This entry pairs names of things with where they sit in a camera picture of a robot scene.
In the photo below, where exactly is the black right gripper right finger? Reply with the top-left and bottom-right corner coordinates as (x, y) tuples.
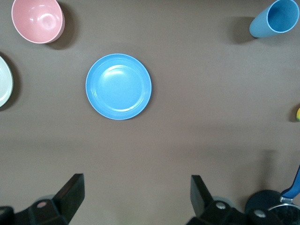
(187, 174), (282, 225)

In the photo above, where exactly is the pink bowl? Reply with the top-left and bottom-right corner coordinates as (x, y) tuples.
(11, 0), (66, 45)

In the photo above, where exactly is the black pot with blue handle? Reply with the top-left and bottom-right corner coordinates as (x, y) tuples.
(245, 164), (300, 225)

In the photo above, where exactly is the blue plate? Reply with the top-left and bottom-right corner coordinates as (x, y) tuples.
(85, 53), (152, 120)

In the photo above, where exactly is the beige plate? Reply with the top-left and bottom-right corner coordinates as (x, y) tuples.
(0, 55), (14, 108)

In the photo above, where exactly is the glass pot lid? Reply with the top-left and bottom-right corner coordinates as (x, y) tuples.
(267, 202), (300, 225)

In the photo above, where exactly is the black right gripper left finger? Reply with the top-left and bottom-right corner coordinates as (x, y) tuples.
(0, 173), (85, 225)

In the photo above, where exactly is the blue cup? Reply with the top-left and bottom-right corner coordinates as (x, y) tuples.
(249, 0), (300, 38)

